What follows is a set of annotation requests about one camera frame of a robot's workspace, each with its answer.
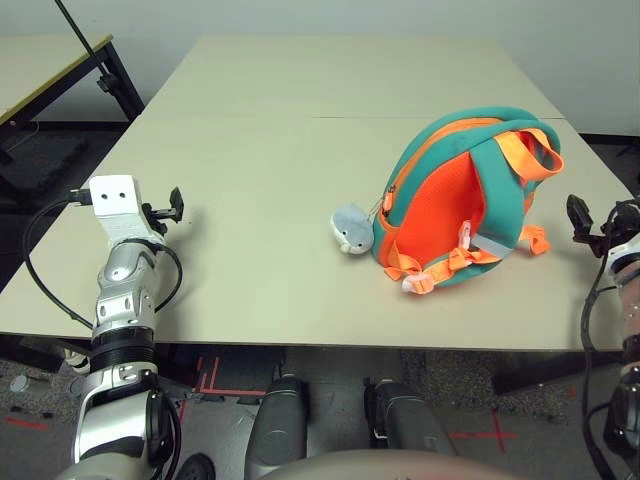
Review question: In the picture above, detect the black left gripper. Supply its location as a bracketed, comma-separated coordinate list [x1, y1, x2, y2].
[141, 187, 185, 234]

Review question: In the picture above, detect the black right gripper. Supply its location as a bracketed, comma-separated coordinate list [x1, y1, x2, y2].
[566, 194, 640, 257]

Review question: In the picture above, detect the teal and orange backpack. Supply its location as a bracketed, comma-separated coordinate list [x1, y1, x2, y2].
[372, 104, 565, 297]

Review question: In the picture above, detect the dark floor mat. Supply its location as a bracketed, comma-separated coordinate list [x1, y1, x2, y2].
[0, 130, 90, 201]

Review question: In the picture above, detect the thin black pole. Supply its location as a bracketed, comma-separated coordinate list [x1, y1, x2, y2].
[54, 0, 115, 94]

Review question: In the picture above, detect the grey left robot leg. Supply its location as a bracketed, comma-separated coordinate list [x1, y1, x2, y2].
[244, 377, 309, 480]

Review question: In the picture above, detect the grey robot leg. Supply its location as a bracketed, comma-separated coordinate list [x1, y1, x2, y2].
[244, 377, 309, 480]
[363, 378, 459, 456]

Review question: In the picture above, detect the grey right robot leg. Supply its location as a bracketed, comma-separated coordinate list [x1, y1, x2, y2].
[363, 378, 459, 456]

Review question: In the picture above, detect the grey robot torso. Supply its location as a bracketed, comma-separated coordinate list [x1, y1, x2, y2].
[269, 447, 526, 480]

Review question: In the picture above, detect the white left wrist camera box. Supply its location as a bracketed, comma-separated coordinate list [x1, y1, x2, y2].
[88, 174, 166, 246]

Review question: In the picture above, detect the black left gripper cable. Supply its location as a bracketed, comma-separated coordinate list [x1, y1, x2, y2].
[148, 243, 184, 310]

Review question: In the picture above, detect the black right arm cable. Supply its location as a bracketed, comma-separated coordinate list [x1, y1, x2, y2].
[579, 247, 624, 480]

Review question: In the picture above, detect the black left camera cable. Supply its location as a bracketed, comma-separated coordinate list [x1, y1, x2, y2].
[24, 188, 97, 331]

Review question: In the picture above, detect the grey plush shark keychain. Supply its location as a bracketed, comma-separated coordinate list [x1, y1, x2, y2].
[329, 201, 375, 256]

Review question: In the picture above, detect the beige side table black frame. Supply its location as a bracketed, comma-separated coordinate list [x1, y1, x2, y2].
[0, 33, 146, 166]

